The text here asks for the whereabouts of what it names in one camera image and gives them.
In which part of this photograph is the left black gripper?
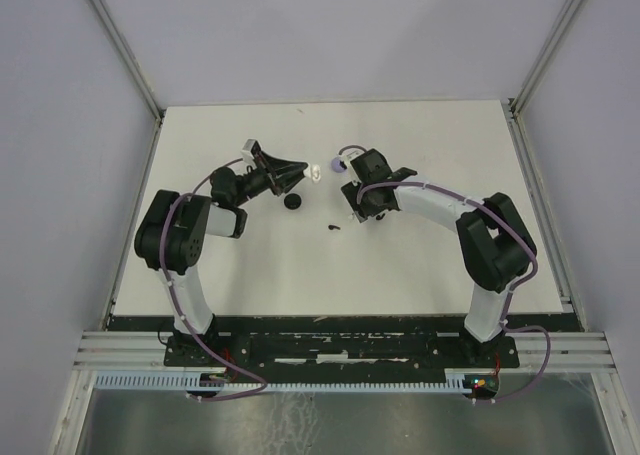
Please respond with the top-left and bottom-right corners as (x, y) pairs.
(233, 150), (310, 206)

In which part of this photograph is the white earbud charging case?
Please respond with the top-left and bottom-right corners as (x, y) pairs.
(303, 164), (322, 184)

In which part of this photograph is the purple earbud charging case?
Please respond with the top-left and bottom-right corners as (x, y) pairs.
(330, 157), (347, 173)

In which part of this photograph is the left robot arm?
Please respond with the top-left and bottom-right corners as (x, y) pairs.
(134, 139), (321, 365)

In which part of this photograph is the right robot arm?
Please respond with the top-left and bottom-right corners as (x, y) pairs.
(331, 145), (539, 366)

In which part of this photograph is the black earbud charging case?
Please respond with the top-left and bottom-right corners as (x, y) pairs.
(283, 193), (302, 210)

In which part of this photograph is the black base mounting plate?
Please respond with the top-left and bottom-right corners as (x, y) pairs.
(163, 332), (518, 376)

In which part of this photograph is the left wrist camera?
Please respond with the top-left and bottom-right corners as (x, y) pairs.
(241, 139), (261, 165)

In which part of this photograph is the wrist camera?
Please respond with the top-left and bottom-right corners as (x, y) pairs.
(339, 150), (359, 184)
(241, 139), (261, 165)

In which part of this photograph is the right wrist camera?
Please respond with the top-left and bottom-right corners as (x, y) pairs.
(339, 150), (359, 184)

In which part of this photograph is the right aluminium frame post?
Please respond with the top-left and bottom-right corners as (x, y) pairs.
(507, 0), (601, 119)

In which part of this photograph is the aluminium frame post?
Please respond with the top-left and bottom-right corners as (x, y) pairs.
(507, 0), (601, 119)
(74, 0), (166, 121)

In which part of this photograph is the white slotted cable duct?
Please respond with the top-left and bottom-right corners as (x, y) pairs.
(93, 370), (476, 391)

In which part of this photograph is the left aluminium frame post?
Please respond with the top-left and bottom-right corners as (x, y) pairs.
(74, 0), (166, 121)

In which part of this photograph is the aluminium frame rail front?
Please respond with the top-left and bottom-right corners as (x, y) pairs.
(73, 329), (617, 371)

